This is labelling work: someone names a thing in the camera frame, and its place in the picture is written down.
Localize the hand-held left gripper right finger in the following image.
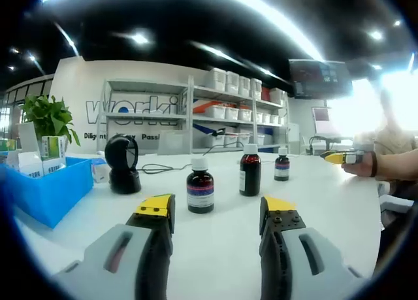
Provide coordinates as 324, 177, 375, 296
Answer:
259, 195, 364, 300

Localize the grey metal shelf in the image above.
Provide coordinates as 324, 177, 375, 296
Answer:
187, 74, 291, 154
97, 78, 193, 154

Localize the green potted plant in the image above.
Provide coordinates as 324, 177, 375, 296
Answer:
21, 93, 81, 147

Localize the white table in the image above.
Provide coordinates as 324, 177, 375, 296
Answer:
12, 149, 383, 300

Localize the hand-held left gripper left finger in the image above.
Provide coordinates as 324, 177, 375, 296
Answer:
54, 193, 176, 300

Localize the small display screen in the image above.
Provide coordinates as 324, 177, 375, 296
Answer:
312, 107, 331, 134

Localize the small blue white carton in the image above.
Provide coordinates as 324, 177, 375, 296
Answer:
92, 164, 110, 184

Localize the dark wall monitor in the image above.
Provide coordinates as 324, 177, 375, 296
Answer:
289, 59, 353, 99

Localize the blue plastic bin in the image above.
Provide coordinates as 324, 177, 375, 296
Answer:
0, 156, 94, 229

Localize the white flat box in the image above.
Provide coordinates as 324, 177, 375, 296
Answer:
378, 195, 414, 216

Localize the person's right hand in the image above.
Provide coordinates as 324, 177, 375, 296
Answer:
341, 151, 378, 178

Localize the tall green-label medicine bottle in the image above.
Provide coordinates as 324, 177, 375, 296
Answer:
239, 144, 263, 197

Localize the green white carton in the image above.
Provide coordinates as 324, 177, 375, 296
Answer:
40, 135, 66, 160

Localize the black cable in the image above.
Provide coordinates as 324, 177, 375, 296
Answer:
135, 142, 246, 176

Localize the black wrist strap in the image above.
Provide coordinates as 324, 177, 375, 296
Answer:
369, 151, 379, 177

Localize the wide brown medicine bottle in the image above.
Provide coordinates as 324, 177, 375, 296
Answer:
186, 158, 216, 215

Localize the group of white storage boxes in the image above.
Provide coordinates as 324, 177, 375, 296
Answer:
204, 67, 288, 147

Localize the small brown medicine bottle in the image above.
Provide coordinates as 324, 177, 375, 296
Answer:
274, 146, 291, 182

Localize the black round barcode scanner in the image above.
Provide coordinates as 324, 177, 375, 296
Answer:
104, 135, 142, 195

